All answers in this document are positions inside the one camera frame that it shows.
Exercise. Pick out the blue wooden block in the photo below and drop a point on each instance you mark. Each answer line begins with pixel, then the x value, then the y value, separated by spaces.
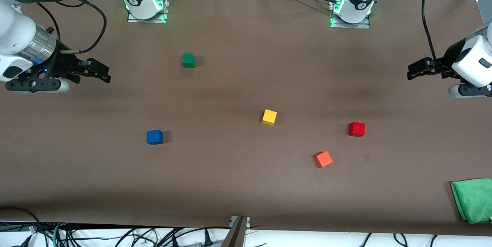
pixel 154 137

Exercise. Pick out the green microfibre cloth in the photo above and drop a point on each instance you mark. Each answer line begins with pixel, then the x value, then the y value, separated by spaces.
pixel 474 199

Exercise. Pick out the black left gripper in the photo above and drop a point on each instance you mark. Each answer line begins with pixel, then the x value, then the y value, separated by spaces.
pixel 449 57

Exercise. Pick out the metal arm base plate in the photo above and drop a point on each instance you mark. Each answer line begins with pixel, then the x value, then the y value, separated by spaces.
pixel 134 19
pixel 365 25

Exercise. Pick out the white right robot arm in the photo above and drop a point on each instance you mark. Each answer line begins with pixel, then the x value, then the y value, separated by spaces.
pixel 15 35

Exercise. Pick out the metal table edge bracket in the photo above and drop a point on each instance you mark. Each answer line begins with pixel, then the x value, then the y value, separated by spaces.
pixel 238 231

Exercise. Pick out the orange wooden block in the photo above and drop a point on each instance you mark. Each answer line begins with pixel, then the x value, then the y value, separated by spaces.
pixel 323 159

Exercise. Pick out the yellow wooden block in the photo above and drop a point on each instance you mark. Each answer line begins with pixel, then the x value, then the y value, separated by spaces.
pixel 269 116

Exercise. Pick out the brown table cover sheet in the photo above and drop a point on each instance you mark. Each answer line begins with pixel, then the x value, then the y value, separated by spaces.
pixel 246 185

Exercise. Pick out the red wooden block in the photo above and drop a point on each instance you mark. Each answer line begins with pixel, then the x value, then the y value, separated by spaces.
pixel 356 129

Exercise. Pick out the green wooden block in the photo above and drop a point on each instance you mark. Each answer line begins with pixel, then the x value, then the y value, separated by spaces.
pixel 188 60

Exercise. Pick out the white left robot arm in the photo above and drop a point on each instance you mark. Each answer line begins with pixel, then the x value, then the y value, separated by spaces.
pixel 474 60

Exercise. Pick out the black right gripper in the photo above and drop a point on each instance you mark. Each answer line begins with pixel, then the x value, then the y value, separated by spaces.
pixel 62 64

